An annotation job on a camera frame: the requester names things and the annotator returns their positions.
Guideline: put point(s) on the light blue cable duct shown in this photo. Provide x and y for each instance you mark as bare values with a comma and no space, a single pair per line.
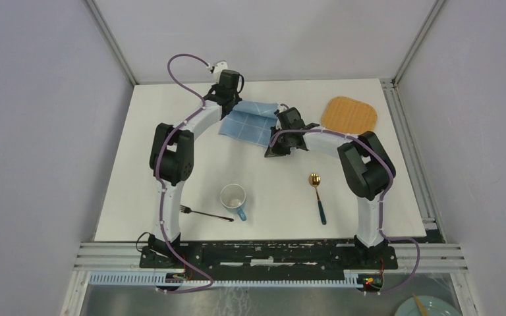
127,278

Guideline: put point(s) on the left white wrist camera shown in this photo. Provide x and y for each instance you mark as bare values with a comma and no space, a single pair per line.
217,68

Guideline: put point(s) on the blue checked cloth napkin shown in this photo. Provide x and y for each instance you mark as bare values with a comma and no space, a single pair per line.
250,122

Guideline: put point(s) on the white blue mug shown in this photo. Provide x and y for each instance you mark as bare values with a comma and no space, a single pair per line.
233,198

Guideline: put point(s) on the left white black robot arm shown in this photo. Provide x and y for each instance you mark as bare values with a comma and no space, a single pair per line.
172,157

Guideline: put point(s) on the green plate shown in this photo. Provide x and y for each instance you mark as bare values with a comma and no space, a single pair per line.
432,306

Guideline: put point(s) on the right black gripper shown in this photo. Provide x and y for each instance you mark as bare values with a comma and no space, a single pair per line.
275,151

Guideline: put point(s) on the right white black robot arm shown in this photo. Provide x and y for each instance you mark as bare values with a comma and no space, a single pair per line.
368,170

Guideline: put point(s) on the wooden chopstick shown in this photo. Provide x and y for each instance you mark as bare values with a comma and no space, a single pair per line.
420,306

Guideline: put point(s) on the woven bamboo placemat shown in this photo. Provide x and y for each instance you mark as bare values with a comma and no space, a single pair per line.
349,116

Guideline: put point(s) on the black metal fork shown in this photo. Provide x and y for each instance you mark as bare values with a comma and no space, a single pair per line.
188,210

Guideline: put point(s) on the gold spoon teal handle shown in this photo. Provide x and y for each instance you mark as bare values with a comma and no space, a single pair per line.
314,181

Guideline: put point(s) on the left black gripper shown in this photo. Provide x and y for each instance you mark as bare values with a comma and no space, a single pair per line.
236,97

